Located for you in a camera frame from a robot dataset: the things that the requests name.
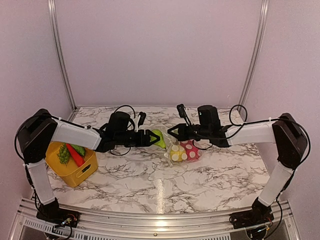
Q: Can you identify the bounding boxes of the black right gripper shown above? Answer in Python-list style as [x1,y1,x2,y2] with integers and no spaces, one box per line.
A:
[167,123,211,141]

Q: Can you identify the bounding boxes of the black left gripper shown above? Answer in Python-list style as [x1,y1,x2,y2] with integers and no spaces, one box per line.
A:
[115,129,160,147]

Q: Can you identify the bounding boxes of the fake green apple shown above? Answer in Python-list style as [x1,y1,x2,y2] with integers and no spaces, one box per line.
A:
[151,129,167,149]

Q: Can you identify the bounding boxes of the clear polka dot zip bag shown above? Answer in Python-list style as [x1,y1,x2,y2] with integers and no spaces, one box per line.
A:
[151,128,202,166]

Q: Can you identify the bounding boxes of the fake yellow lemon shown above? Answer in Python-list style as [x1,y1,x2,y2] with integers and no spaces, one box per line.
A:
[169,145,188,162]

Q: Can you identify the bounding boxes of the fake green cucumber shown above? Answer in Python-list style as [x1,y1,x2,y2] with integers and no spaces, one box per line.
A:
[71,144,86,156]

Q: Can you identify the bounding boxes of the fake orange carrot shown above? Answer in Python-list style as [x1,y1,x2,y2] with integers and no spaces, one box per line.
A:
[66,143,85,167]

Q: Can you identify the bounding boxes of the fake green lettuce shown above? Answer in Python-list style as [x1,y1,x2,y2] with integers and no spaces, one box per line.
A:
[57,143,71,165]

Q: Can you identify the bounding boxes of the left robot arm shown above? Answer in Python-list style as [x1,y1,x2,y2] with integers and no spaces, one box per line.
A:
[13,108,161,223]

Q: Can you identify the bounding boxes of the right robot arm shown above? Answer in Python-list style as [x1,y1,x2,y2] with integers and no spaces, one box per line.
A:
[167,104,311,224]

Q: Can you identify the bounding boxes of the fake red pepper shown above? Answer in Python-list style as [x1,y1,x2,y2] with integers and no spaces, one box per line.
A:
[179,140,202,162]

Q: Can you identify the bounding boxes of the yellow plastic basket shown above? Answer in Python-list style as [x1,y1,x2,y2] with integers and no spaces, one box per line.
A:
[45,142,98,188]

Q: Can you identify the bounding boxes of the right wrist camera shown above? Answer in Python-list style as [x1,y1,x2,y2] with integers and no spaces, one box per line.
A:
[176,103,192,126]

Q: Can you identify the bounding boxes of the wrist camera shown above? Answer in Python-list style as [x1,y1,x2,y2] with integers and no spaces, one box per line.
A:
[133,111,147,132]
[176,103,192,126]

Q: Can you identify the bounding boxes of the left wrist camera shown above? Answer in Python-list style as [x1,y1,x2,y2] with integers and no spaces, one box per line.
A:
[133,111,147,132]

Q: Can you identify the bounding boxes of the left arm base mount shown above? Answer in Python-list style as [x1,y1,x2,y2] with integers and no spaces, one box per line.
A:
[36,207,80,228]

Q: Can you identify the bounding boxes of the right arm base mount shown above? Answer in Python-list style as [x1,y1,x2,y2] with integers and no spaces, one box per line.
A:
[229,209,274,229]

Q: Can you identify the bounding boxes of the right aluminium frame post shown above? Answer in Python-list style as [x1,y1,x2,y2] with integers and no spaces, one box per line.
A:
[238,0,270,105]

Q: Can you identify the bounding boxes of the aluminium frame post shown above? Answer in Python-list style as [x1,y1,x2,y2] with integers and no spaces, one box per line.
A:
[47,0,77,112]
[238,0,270,105]

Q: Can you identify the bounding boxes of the left aluminium frame post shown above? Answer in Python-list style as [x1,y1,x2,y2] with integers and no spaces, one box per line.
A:
[47,0,77,112]

